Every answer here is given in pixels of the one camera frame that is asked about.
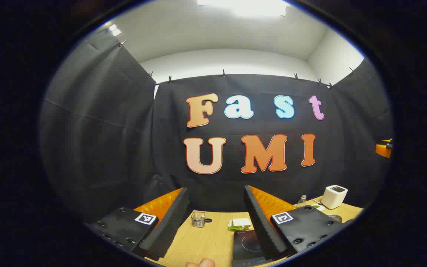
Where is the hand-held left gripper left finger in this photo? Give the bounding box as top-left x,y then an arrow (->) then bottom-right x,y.
86,187 -> 191,261

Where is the white bread lettuce sandwich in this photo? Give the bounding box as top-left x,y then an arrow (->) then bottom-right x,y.
228,218 -> 253,231

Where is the black backdrop cloth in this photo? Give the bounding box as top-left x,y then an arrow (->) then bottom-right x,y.
39,28 -> 394,223

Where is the wire metal utensil holder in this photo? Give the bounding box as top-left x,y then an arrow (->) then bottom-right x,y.
191,211 -> 206,228

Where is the steel pot with black handles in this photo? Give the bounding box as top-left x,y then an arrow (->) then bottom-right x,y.
325,213 -> 355,225

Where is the white toaster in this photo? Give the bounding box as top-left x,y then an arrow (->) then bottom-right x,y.
321,185 -> 348,210

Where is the row of black cloth clips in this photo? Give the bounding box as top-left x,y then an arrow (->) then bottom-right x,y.
119,40 -> 355,89

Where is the ceiling light panel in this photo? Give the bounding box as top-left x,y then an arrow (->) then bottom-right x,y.
198,0 -> 288,17

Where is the black induction cooktop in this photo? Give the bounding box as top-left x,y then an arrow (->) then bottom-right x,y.
232,229 -> 273,267

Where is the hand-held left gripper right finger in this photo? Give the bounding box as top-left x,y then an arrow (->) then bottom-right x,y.
244,185 -> 347,261

